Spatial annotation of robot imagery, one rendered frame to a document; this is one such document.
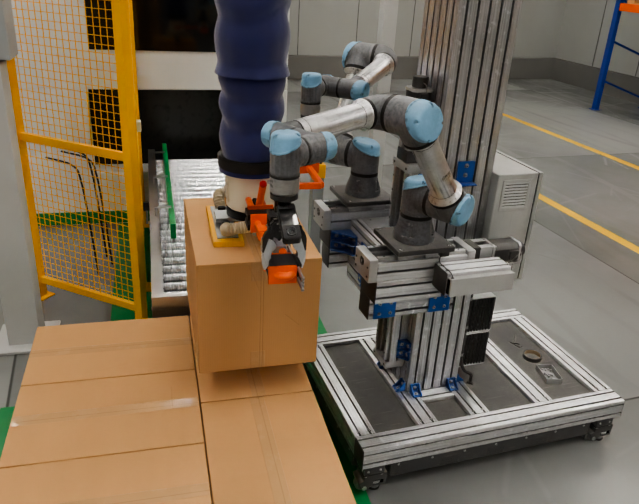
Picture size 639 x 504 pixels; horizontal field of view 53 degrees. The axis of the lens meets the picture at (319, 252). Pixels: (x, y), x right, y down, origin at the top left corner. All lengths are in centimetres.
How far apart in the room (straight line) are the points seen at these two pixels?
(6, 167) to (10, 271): 54
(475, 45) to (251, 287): 115
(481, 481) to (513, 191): 121
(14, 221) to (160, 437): 163
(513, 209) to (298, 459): 129
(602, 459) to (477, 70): 180
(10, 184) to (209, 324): 157
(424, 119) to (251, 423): 111
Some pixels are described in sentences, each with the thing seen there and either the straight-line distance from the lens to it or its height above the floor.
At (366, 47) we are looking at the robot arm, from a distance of 283.
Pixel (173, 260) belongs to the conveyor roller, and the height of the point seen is 54.
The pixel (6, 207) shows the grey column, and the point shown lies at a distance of 340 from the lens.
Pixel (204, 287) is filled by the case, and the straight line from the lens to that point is 202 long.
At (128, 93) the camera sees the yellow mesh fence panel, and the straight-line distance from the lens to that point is 327.
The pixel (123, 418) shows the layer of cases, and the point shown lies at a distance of 224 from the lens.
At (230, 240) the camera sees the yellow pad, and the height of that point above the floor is 109.
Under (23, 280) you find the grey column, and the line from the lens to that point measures 355.
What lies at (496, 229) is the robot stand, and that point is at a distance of 263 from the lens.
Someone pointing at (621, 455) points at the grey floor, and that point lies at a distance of 328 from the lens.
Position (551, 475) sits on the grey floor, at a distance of 304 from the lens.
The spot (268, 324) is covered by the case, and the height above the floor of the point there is 84.
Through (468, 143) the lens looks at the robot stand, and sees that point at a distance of 250.
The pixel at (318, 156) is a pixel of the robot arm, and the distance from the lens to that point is 161.
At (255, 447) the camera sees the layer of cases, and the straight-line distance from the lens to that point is 209.
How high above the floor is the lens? 194
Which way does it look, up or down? 25 degrees down
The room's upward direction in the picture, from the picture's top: 3 degrees clockwise
